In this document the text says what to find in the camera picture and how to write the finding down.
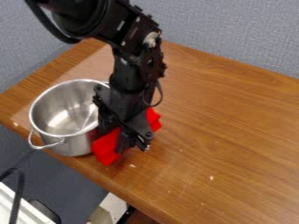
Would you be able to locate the red block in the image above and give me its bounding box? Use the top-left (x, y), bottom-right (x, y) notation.
top-left (90, 108), bottom-right (162, 166)

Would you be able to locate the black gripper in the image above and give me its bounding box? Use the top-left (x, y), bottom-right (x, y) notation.
top-left (92, 58), bottom-right (165, 154)

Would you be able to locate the white table bracket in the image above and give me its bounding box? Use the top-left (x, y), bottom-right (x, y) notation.
top-left (84, 192), bottom-right (134, 224)

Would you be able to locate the black cable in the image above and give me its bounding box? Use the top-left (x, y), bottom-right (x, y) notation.
top-left (0, 167), bottom-right (25, 224)

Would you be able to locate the metal pot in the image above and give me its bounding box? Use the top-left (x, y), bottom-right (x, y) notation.
top-left (28, 79), bottom-right (108, 157)

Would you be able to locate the white equipment box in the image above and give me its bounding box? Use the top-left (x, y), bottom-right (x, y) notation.
top-left (0, 182), bottom-right (61, 224)

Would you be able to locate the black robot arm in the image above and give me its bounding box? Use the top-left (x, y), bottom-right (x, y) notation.
top-left (24, 0), bottom-right (166, 154)

